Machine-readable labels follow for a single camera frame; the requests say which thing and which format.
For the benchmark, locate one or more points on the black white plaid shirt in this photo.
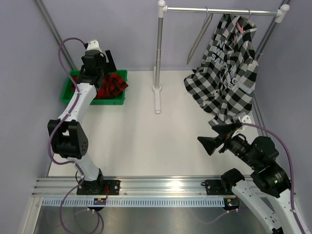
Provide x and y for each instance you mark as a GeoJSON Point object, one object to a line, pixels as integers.
{"type": "Point", "coordinates": [224, 84]}

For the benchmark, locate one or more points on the green plastic tray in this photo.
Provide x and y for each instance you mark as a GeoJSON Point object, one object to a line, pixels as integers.
{"type": "Point", "coordinates": [69, 89]}

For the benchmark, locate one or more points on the white slotted cable duct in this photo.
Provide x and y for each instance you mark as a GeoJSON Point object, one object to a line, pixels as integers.
{"type": "Point", "coordinates": [133, 202]}

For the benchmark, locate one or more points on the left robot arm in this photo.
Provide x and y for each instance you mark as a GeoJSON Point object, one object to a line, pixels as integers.
{"type": "Point", "coordinates": [67, 137]}

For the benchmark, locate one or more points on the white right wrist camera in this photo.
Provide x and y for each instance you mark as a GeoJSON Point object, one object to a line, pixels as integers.
{"type": "Point", "coordinates": [242, 118]}

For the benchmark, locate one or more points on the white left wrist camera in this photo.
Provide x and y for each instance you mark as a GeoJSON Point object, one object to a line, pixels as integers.
{"type": "Point", "coordinates": [93, 45]}

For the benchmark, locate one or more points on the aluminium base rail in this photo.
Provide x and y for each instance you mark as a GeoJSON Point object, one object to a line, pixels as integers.
{"type": "Point", "coordinates": [132, 187]}

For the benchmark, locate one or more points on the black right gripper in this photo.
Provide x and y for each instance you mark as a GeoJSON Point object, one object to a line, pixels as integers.
{"type": "Point", "coordinates": [225, 131]}

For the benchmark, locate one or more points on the metal clothes hanger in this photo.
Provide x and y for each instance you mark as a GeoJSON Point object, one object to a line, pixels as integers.
{"type": "Point", "coordinates": [200, 35]}

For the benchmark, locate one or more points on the metal clothes rack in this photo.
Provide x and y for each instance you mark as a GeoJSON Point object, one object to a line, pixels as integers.
{"type": "Point", "coordinates": [162, 7]}

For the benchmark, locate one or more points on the red black plaid shirt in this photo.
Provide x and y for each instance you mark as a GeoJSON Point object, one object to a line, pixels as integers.
{"type": "Point", "coordinates": [107, 86]}

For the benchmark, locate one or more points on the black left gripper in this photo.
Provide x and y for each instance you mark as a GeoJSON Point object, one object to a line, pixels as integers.
{"type": "Point", "coordinates": [110, 65]}

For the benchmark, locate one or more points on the pink clothes hanger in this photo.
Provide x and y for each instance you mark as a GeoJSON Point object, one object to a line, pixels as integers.
{"type": "Point", "coordinates": [240, 30]}

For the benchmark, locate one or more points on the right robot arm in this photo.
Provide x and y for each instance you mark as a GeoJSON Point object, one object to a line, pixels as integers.
{"type": "Point", "coordinates": [281, 216]}

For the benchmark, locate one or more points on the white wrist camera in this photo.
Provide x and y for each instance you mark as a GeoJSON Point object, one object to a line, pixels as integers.
{"type": "Point", "coordinates": [93, 45]}
{"type": "Point", "coordinates": [242, 118]}

